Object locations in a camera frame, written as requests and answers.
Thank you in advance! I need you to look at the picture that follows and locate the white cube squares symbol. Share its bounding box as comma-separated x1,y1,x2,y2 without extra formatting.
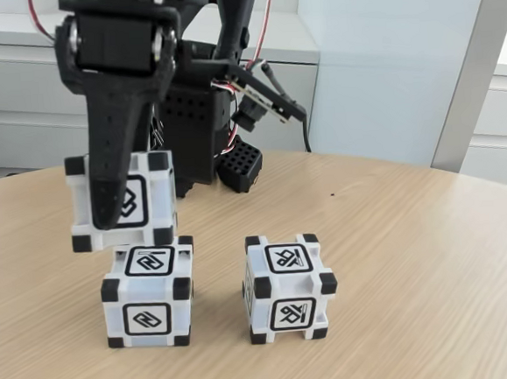
64,146,182,254

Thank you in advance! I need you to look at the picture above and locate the red white servo cable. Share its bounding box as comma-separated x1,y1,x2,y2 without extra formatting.
202,0,290,158

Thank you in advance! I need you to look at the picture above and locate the white cube lamp symbol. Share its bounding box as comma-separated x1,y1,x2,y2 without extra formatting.
238,229,343,347

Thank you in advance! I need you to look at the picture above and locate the white drawer cabinet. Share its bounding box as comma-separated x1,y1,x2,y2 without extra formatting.
458,61,507,195

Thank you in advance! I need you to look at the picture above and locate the white cube diamond loop symbol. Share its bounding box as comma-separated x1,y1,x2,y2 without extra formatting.
97,234,202,354

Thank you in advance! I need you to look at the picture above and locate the grey camera cable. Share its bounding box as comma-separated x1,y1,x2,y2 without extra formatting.
258,56,313,157

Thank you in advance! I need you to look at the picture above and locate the black table clamp with wheel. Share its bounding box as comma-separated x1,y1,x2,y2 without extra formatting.
148,110,167,157

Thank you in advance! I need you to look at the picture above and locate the camera module on black bracket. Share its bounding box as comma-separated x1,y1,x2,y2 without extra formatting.
189,49,309,137

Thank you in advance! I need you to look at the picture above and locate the grey metal pillar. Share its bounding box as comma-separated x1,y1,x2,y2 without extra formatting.
416,0,507,177

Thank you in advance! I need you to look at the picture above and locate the black perforated table clamp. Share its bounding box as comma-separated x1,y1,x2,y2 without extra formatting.
213,135,267,197

